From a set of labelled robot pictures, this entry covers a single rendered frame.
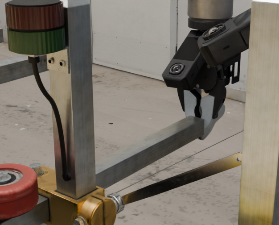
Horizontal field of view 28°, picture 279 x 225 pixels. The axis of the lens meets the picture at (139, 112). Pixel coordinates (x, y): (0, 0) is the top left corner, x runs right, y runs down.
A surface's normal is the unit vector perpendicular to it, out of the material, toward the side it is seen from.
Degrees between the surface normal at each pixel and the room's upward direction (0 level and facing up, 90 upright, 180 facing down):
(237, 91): 90
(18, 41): 90
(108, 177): 90
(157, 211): 0
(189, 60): 33
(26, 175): 0
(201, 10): 90
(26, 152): 0
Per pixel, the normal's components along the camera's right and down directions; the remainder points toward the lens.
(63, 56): -0.62, 0.26
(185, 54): -0.36, -0.66
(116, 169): 0.78, 0.21
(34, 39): 0.11, 0.33
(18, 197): 0.61, 0.26
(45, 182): 0.00, -0.94
